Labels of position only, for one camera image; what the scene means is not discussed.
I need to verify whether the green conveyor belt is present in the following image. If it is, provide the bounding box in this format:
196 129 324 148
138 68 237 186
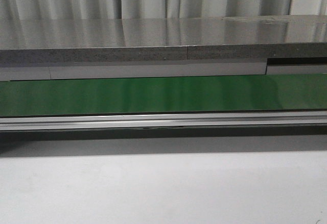
1 74 326 117

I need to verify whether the grey stone counter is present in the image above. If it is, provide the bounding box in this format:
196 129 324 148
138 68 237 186
0 14 327 81

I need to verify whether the aluminium conveyor frame rail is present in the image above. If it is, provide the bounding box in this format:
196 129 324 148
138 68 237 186
1 110 326 131

